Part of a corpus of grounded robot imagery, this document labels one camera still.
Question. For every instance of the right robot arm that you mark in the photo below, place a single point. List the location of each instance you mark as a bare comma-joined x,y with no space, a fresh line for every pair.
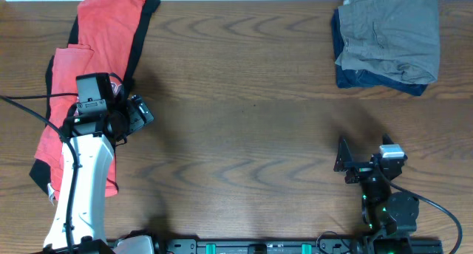
390,216

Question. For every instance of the red soccer t-shirt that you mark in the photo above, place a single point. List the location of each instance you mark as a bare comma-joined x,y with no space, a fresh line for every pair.
107,36

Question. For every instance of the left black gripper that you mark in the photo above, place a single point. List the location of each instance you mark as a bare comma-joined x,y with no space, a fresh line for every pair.
135,117

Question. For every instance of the grey shorts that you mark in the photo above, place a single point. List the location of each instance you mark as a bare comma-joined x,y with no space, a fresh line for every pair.
398,39

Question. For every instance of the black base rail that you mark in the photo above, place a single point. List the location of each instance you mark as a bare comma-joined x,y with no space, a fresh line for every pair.
144,244

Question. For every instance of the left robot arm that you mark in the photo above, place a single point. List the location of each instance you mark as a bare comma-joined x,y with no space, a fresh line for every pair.
100,120

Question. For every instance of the folded navy blue garment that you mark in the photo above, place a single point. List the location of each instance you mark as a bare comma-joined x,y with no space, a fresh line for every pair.
348,78

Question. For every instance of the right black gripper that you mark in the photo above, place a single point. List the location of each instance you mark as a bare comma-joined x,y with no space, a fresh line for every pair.
345,162

